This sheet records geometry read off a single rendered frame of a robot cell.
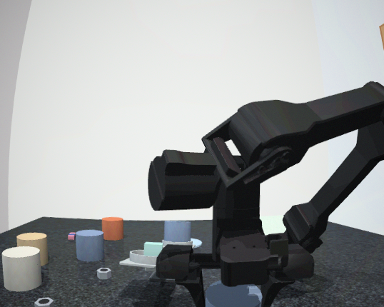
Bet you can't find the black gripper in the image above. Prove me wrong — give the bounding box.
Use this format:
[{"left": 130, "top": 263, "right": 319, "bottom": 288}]
[{"left": 156, "top": 207, "right": 315, "bottom": 307}]

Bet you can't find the orange cylinder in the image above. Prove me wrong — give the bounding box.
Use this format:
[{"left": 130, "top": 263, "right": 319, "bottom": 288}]
[{"left": 102, "top": 217, "right": 123, "bottom": 241}]

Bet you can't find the grey hex nut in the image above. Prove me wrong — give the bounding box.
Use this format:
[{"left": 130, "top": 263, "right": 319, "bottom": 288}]
[
  {"left": 97, "top": 268, "right": 111, "bottom": 280},
  {"left": 34, "top": 297, "right": 54, "bottom": 307}
]

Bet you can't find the tan cylinder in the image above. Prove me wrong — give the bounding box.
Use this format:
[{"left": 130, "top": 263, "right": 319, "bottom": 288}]
[{"left": 17, "top": 233, "right": 49, "bottom": 266}]

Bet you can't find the pale blue round dish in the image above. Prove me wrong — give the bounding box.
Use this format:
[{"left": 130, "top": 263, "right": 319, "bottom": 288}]
[{"left": 191, "top": 239, "right": 202, "bottom": 248}]

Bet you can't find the white cylinder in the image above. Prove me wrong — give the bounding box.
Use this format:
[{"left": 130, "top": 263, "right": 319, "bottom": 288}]
[{"left": 1, "top": 246, "right": 42, "bottom": 292}]

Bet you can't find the blue cylinder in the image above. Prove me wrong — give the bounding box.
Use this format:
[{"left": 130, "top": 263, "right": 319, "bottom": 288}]
[
  {"left": 164, "top": 221, "right": 191, "bottom": 242},
  {"left": 206, "top": 281, "right": 263, "bottom": 307},
  {"left": 76, "top": 230, "right": 104, "bottom": 262}
]

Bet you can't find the teal cube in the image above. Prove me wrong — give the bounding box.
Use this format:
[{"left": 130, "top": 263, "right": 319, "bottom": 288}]
[{"left": 143, "top": 242, "right": 163, "bottom": 256}]

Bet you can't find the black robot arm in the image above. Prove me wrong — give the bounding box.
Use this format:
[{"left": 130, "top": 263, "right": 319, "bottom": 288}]
[{"left": 148, "top": 81, "right": 384, "bottom": 287}]

